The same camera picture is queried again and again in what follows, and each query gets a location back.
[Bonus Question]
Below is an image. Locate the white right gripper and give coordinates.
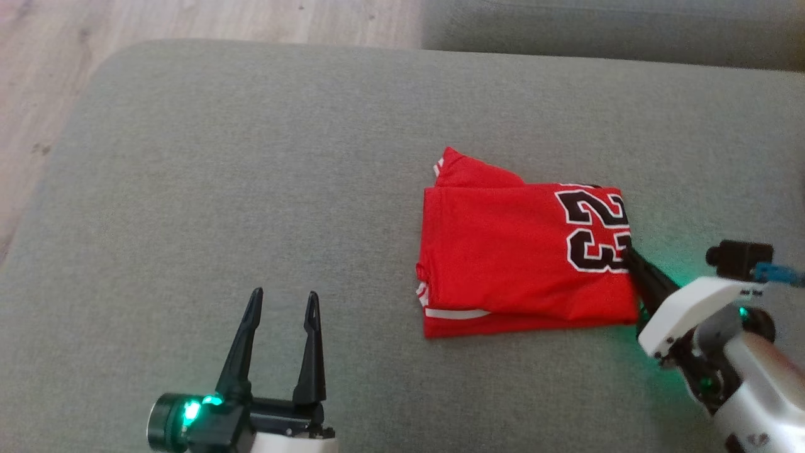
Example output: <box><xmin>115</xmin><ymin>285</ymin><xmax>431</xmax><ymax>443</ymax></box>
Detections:
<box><xmin>625</xmin><ymin>247</ymin><xmax>765</xmax><ymax>366</ymax></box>

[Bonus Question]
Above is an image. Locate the red and white basketball jersey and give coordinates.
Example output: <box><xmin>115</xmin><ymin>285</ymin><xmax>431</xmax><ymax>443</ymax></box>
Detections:
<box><xmin>415</xmin><ymin>147</ymin><xmax>641</xmax><ymax>339</ymax></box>

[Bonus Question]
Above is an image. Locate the large grey sofa seat cushion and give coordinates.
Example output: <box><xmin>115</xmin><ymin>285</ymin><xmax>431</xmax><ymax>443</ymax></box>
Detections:
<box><xmin>0</xmin><ymin>39</ymin><xmax>805</xmax><ymax>453</ymax></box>

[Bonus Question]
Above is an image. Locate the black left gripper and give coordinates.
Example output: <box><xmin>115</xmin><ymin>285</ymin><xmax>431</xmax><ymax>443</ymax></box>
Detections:
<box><xmin>189</xmin><ymin>288</ymin><xmax>339</xmax><ymax>453</ymax></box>

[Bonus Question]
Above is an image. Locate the blue camera cable connector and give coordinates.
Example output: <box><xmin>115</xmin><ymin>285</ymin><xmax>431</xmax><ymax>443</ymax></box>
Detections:
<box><xmin>755</xmin><ymin>263</ymin><xmax>805</xmax><ymax>285</ymax></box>

